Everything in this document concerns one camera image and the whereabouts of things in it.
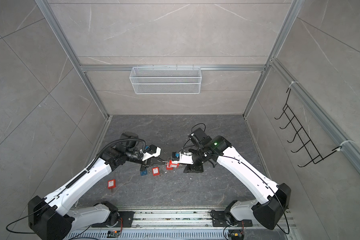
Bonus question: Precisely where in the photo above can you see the blue padlock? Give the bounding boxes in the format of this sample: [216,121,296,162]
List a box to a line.
[140,169,148,176]

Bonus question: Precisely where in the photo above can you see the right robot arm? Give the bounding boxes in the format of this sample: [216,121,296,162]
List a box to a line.
[179,124,292,230]

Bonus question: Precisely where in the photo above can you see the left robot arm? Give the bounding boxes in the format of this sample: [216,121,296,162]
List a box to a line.
[26,132,161,240]

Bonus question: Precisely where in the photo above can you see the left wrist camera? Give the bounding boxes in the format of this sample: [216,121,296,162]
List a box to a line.
[142,145,161,162]

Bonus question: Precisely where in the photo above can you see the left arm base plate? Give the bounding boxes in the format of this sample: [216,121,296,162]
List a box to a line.
[91,211,135,228]

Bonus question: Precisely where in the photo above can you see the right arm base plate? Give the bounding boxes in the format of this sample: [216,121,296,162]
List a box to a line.
[210,210,253,227]

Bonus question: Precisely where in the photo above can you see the aluminium rail front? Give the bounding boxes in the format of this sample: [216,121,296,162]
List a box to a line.
[65,207,301,240]

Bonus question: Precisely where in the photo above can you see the white wire mesh basket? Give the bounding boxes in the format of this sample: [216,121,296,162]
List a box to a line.
[130,67,202,95]

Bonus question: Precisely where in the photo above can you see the black wire hook rack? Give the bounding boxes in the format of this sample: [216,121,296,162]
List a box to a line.
[274,88,342,168]

